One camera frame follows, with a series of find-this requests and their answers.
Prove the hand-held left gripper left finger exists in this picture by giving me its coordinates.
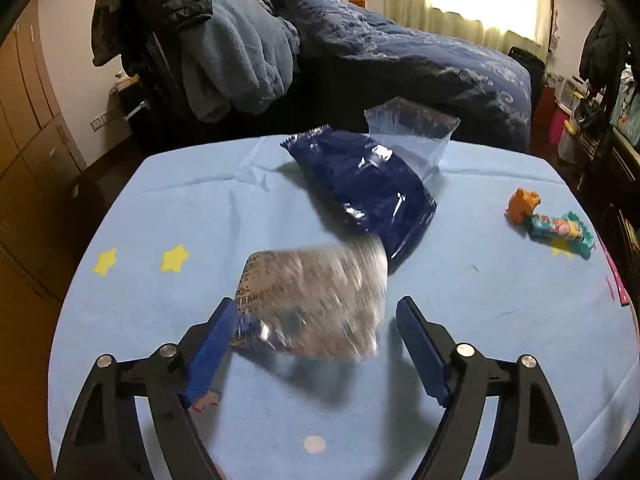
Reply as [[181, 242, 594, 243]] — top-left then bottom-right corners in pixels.
[[54, 297, 240, 480]]

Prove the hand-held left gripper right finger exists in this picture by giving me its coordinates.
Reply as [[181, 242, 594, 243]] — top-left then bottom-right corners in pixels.
[[395, 296, 581, 480]]

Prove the silver foil wrapper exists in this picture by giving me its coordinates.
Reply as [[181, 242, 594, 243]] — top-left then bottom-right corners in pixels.
[[231, 237, 390, 363]]

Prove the light blue printed tablecloth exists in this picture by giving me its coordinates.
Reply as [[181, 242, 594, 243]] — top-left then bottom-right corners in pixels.
[[47, 132, 640, 480]]

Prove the dark blue snack packet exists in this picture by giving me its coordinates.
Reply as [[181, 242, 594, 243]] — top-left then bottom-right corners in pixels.
[[280, 125, 437, 273]]

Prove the small orange toy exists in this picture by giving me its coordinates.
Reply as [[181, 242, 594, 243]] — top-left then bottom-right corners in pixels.
[[506, 187, 543, 223]]

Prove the teal candy wrapper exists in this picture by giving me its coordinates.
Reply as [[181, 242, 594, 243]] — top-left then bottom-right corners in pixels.
[[525, 210, 597, 261]]

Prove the clear plastic zip bag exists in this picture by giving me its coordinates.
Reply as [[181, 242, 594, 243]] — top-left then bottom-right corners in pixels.
[[363, 96, 461, 186]]

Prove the dark nightstand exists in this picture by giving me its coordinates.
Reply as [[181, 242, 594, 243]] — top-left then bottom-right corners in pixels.
[[112, 72, 151, 156]]

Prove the red plastic bin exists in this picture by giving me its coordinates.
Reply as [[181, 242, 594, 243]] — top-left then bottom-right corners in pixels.
[[547, 87, 571, 146]]

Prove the black chair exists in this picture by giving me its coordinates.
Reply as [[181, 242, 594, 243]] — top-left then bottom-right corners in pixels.
[[127, 0, 191, 131]]

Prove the wooden wardrobe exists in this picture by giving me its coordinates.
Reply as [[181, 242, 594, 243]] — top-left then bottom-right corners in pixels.
[[0, 0, 88, 306]]

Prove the black suitcase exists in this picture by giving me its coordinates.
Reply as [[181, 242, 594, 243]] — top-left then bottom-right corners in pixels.
[[507, 46, 547, 126]]

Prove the dark blue patterned duvet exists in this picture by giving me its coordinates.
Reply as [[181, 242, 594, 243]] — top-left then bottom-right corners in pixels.
[[225, 0, 532, 153]]

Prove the blue fleece blanket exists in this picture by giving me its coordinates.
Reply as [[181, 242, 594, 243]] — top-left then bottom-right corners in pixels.
[[181, 0, 301, 123]]

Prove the teal printed bag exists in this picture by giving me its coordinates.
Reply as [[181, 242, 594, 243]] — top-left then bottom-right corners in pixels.
[[607, 67, 640, 143]]

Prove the hanging black coat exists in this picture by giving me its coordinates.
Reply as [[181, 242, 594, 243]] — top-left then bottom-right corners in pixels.
[[579, 10, 631, 96]]

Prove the grey patterned garment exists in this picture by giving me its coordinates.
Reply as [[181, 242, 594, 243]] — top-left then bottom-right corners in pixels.
[[91, 0, 166, 68]]

